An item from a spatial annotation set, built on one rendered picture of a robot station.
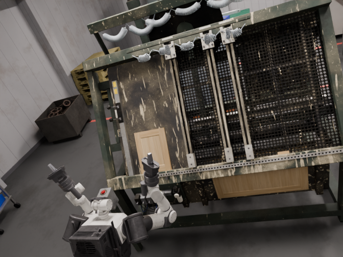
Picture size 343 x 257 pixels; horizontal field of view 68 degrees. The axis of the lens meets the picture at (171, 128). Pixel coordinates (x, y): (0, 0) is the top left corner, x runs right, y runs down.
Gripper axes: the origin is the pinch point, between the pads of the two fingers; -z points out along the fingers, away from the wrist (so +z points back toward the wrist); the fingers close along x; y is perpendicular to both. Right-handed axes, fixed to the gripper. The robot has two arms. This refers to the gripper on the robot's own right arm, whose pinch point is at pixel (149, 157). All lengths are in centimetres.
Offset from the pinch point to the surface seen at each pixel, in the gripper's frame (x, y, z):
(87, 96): 533, 214, 196
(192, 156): 29, 70, 54
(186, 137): 41, 75, 42
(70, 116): 398, 106, 165
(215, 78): 37, 108, -7
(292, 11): -1, 152, -60
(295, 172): -38, 143, 77
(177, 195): 28, 49, 87
